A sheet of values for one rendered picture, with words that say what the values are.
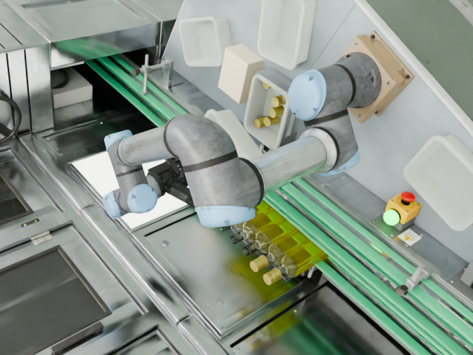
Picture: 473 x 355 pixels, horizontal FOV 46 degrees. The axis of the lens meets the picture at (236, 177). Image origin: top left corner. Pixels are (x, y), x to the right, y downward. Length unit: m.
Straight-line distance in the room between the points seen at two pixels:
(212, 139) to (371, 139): 0.73
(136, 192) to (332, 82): 0.56
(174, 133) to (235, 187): 0.17
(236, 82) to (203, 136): 0.88
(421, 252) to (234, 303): 0.56
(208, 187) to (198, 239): 0.77
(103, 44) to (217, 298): 1.11
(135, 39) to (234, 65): 0.55
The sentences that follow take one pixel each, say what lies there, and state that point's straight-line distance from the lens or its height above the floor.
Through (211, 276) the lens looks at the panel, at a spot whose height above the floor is 1.21.
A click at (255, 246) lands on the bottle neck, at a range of 1.68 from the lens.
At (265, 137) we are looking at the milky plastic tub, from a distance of 1.92.
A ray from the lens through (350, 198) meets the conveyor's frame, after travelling 1.72.
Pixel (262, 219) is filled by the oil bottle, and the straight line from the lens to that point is 1.75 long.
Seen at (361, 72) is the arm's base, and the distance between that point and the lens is 1.50.
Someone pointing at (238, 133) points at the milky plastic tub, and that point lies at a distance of 1.60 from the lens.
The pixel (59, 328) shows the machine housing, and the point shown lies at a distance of 1.68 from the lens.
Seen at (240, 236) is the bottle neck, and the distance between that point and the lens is 1.70.
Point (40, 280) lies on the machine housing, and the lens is 1.79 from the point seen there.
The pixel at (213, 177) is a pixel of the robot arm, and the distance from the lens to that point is 1.09.
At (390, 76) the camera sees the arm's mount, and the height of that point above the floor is 0.84.
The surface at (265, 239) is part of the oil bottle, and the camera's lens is 1.68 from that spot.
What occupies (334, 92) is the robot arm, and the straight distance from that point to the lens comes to 1.41.
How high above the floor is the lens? 2.06
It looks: 36 degrees down
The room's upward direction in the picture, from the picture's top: 113 degrees counter-clockwise
